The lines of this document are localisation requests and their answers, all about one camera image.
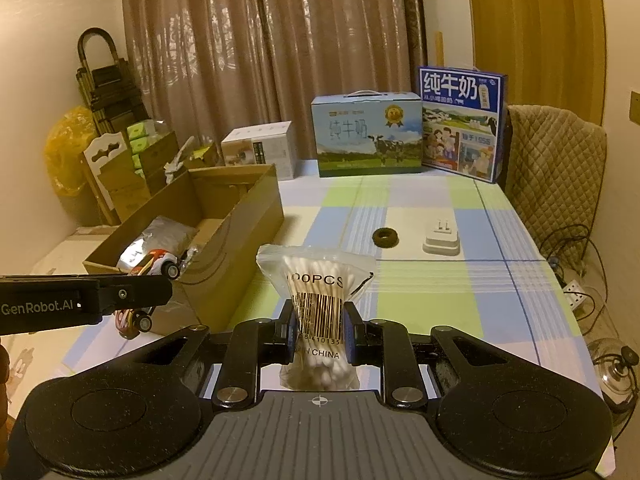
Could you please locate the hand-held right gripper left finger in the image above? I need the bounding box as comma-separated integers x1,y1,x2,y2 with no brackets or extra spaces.
125,300,297,411

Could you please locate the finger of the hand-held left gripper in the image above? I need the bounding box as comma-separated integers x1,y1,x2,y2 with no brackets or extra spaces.
82,275,174,317

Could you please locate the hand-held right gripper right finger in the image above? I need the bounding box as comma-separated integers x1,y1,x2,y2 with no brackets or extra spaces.
342,301,507,409

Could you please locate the dark red toy car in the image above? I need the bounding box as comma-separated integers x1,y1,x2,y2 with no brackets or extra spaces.
113,305,155,341

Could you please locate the bag of cotton swabs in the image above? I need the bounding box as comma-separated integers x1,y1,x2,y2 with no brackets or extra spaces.
255,243,377,392

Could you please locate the brown cardboard box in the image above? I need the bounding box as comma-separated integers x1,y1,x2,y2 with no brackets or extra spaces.
82,163,285,337

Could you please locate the grey foil bag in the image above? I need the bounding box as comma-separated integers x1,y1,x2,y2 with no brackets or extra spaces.
117,215,200,272

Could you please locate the white plug adapter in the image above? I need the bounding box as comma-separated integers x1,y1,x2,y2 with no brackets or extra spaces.
421,218,462,257

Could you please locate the crumpled grey plastic bag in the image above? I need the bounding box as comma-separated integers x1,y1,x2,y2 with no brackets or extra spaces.
164,135,197,187

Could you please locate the brown carton of tissue packs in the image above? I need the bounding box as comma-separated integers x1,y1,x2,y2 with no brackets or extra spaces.
137,130,181,196

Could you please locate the yellow plastic bag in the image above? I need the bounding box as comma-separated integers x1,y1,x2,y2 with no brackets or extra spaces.
44,105,101,199

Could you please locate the small open brown carton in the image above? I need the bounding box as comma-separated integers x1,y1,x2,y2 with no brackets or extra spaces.
185,142,221,169

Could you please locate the white appliance box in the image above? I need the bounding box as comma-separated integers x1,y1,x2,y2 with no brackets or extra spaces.
220,120,296,181

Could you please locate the light blue milk carton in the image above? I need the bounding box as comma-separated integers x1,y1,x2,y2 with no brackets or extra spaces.
310,90,424,179

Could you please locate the black folding step ladder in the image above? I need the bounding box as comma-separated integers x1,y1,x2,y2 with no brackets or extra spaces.
75,27,151,137

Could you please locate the white power strip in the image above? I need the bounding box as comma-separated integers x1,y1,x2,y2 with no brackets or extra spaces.
562,280,592,317

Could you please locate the dark blue milk carton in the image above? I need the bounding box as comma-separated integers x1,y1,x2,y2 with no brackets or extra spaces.
418,64,510,185

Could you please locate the quilted beige chair cover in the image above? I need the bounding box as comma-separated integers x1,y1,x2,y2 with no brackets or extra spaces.
507,103,609,272

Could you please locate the glass pot lid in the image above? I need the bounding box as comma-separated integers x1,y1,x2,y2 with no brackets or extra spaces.
585,337,634,414

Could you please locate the brown patterned curtain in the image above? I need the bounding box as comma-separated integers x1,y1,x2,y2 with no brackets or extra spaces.
120,0,426,151

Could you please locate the yellow wooden wardrobe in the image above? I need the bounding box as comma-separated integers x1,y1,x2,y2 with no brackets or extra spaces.
466,0,602,124

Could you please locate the black power cable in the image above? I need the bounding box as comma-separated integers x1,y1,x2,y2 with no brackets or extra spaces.
541,224,610,337

